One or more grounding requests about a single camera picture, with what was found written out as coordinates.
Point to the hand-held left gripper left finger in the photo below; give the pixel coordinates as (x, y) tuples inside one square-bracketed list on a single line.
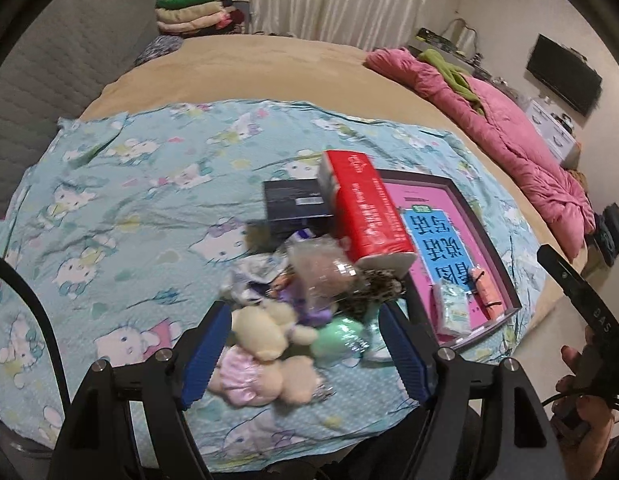
[(204, 357)]

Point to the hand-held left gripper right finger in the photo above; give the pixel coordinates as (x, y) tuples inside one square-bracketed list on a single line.
[(407, 360)]

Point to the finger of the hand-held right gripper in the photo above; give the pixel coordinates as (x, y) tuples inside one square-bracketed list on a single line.
[(564, 272)]

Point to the pink dress plush bear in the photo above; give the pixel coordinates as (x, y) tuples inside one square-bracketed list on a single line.
[(249, 377)]

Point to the cream plush bear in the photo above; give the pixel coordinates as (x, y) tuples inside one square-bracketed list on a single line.
[(262, 332)]

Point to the leopard print scrunchie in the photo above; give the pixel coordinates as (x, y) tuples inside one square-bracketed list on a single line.
[(377, 292)]

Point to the dark shallow box tray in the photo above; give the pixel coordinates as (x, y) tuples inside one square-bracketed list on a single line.
[(489, 260)]

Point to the purple scrunchie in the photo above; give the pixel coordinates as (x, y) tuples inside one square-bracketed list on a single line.
[(309, 310)]

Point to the green soft ball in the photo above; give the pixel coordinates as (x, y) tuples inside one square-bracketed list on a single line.
[(337, 337)]

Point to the person's right hand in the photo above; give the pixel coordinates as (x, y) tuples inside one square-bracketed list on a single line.
[(592, 422)]

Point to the dark bag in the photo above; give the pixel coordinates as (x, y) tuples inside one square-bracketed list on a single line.
[(609, 232)]

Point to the white and purple wrapper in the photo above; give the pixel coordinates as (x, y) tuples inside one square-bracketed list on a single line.
[(249, 275)]

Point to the small doll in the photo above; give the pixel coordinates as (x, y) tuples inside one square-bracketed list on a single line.
[(279, 285)]

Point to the clear plastic bag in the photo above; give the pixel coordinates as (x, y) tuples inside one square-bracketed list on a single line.
[(322, 272)]

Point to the pink and blue book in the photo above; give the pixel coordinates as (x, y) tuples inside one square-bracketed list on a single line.
[(429, 240)]

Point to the pink quilt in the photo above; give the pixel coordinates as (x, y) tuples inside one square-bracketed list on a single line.
[(514, 140)]

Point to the white drawer cabinet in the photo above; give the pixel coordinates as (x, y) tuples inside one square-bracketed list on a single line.
[(554, 130)]

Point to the red tissue pack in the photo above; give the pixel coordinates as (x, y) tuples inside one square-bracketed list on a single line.
[(369, 210)]

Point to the blue cat print blanket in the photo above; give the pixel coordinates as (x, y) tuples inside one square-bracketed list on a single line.
[(139, 210)]

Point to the black box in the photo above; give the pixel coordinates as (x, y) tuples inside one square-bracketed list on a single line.
[(294, 210)]

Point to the green cloth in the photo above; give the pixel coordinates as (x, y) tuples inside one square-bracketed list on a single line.
[(454, 75)]

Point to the cluttered dressing table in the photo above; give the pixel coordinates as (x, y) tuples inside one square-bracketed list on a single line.
[(439, 40)]

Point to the beige bed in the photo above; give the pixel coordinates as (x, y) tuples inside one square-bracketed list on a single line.
[(289, 70)]

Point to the dark floral cloth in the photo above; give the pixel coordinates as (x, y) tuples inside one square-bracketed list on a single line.
[(159, 50)]

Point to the grey quilted sofa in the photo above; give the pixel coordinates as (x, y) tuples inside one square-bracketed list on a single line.
[(54, 75)]

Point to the stack of folded clothes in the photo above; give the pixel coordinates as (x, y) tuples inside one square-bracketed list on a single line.
[(199, 12)]

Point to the white curtain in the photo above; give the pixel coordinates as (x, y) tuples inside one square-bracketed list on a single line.
[(324, 0)]

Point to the black wall television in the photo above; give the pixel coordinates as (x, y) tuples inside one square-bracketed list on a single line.
[(564, 75)]

